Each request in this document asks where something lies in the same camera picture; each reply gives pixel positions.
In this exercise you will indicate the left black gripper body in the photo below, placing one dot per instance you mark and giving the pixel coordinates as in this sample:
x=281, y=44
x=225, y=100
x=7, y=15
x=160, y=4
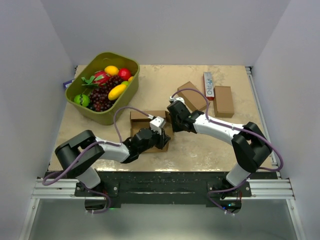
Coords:
x=157, y=140

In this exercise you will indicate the purple toy grapes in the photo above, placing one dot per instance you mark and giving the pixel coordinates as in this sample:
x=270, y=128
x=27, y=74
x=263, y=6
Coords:
x=113, y=81

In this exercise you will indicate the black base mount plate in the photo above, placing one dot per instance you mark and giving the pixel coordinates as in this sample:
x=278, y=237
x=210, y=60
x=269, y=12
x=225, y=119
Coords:
x=171, y=188

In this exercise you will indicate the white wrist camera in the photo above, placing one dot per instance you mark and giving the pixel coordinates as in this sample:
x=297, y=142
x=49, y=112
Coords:
x=175, y=99
x=157, y=124

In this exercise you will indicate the green toy watermelon ball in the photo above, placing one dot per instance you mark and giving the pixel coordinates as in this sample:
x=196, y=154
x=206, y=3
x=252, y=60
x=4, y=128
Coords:
x=82, y=100

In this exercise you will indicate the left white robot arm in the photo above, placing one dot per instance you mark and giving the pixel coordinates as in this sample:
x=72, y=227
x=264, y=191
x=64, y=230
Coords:
x=78, y=154

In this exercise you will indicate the red toy apple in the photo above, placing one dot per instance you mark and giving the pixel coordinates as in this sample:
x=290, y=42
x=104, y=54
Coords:
x=124, y=73

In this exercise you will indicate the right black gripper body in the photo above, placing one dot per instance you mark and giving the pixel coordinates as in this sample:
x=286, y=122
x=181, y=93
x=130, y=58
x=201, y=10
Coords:
x=175, y=124

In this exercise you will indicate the closed brown box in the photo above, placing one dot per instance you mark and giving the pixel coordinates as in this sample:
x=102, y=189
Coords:
x=193, y=100
x=223, y=102

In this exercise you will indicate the blue white packet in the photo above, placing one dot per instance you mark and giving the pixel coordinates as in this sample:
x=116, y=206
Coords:
x=66, y=84

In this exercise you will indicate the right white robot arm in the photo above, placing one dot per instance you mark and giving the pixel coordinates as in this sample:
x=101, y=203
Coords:
x=247, y=140

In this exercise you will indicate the green plastic basket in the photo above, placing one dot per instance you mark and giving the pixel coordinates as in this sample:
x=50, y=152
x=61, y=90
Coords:
x=83, y=85

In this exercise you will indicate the dark red toy grapes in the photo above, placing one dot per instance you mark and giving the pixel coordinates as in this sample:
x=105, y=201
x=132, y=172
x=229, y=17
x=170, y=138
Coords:
x=99, y=101

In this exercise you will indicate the toothpaste box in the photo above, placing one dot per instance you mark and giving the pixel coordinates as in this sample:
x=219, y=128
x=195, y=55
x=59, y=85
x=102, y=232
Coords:
x=208, y=86

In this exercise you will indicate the brown cardboard box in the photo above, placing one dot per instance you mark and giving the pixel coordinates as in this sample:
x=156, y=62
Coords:
x=139, y=121

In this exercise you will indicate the yellow toy lemon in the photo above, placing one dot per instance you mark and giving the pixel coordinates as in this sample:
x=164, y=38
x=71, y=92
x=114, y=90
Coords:
x=111, y=70

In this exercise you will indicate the pink toy dragon fruit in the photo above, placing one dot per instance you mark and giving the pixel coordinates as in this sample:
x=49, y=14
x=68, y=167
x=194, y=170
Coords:
x=101, y=78

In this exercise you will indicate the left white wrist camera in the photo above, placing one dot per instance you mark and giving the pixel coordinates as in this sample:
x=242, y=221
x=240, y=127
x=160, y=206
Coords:
x=157, y=124

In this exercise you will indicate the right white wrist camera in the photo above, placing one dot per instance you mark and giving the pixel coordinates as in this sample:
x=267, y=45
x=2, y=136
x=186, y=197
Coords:
x=175, y=99

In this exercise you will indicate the closed brown box right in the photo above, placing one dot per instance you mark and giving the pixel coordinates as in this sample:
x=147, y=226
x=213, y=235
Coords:
x=223, y=102

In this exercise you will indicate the closed brown box middle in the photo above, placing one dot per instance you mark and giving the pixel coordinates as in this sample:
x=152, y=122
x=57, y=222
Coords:
x=193, y=100

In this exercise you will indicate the yellow toy mango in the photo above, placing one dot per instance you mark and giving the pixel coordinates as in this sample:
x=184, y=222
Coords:
x=116, y=92

